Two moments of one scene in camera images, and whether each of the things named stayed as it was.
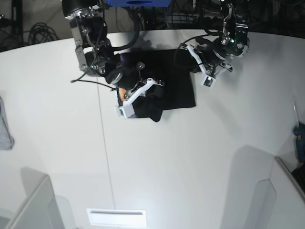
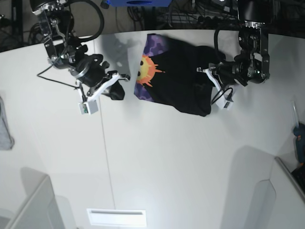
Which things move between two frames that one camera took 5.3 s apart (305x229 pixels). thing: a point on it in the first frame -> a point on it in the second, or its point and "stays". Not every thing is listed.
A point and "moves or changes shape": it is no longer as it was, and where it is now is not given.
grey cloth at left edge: x=6 y=141 stays
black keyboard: x=299 y=173 stays
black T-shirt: x=173 y=68 moves or changes shape
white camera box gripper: x=125 y=111 -> x=88 y=107
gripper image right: x=213 y=54 -> x=230 y=71
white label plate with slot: x=117 y=217 stays
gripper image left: x=127 y=74 -> x=89 y=69
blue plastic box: x=121 y=3 stays
